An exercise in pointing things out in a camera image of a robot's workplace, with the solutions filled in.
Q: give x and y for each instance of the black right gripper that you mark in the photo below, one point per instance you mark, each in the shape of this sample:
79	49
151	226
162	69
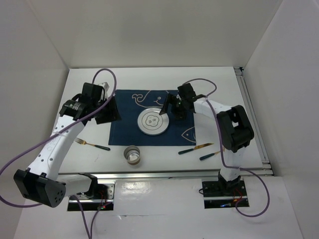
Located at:
180	115

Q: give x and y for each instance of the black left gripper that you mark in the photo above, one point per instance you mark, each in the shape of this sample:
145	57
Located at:
112	114

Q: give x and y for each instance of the white round plate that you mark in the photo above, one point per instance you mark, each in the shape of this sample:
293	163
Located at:
150	121

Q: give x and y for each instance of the dark blue fish placemat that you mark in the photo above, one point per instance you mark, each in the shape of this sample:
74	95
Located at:
131	103

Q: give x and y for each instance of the gold fork green handle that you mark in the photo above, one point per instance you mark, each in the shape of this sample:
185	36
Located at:
83	142

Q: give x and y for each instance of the metal cup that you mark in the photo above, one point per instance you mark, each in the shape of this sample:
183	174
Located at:
132	155

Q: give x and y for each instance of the gold knife green handle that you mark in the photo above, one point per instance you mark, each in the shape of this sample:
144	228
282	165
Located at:
195	148

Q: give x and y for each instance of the gold spoon green handle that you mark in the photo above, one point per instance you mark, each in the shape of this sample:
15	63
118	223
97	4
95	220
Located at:
208	156

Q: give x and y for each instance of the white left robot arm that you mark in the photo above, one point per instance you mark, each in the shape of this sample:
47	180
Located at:
40	181

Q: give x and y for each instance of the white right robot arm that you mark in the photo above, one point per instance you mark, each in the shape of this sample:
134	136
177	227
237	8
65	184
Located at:
234	129

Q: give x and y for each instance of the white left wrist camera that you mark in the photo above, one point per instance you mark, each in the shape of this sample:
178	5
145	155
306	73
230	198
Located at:
105	86

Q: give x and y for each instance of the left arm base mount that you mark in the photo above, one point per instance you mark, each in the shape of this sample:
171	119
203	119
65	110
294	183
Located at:
103	199

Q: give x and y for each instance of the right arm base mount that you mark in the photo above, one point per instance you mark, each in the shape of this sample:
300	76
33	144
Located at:
215	198

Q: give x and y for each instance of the aluminium frame rail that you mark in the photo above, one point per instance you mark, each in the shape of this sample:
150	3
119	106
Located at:
223	84

